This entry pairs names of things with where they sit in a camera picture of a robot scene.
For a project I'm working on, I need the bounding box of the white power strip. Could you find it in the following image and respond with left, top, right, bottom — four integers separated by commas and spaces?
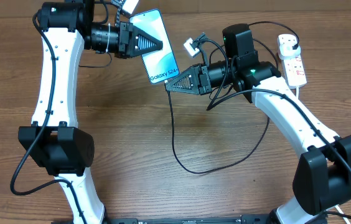
276, 34, 307, 90

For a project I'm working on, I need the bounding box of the white charger plug adapter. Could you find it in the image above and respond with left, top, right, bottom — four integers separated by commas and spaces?
278, 43, 301, 60

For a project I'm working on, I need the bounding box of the Samsung Galaxy smartphone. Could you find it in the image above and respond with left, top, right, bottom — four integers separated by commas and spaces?
129, 9, 179, 85

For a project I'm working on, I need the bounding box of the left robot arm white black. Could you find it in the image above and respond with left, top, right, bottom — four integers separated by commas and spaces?
18, 0, 163, 223

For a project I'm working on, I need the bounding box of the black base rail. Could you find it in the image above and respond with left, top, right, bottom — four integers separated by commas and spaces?
102, 214, 275, 224

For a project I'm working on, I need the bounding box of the black USB charging cable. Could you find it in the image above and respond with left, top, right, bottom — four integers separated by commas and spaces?
164, 21, 300, 175

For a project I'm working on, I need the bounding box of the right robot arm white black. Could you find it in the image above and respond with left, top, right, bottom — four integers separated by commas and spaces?
165, 24, 351, 223

